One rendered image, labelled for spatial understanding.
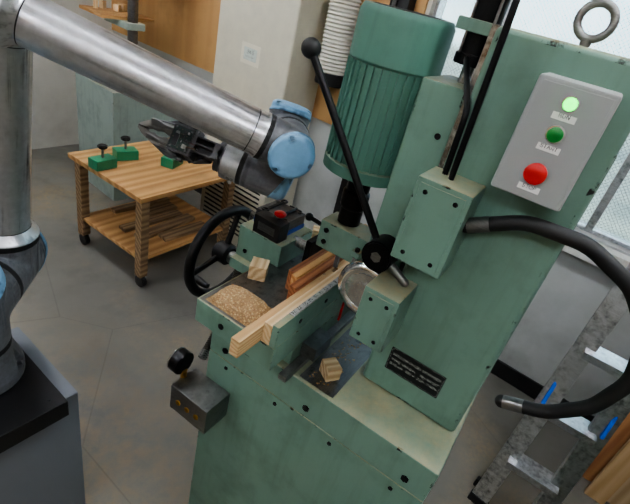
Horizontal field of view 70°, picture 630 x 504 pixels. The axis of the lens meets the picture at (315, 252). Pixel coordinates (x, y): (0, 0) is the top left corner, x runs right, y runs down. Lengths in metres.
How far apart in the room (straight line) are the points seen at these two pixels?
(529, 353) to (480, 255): 1.71
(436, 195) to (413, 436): 0.50
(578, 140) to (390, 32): 0.35
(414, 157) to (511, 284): 0.28
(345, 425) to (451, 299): 0.34
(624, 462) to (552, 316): 0.63
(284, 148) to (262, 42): 1.67
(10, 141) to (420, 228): 0.82
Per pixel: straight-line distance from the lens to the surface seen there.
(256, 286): 1.05
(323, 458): 1.10
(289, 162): 0.86
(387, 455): 0.99
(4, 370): 1.23
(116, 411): 1.95
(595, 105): 0.69
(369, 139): 0.88
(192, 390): 1.18
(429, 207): 0.73
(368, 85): 0.86
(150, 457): 1.82
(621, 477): 2.28
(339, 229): 1.00
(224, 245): 1.29
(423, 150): 0.85
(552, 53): 0.75
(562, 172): 0.70
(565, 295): 2.33
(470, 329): 0.88
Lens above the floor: 1.52
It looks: 30 degrees down
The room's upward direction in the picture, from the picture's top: 15 degrees clockwise
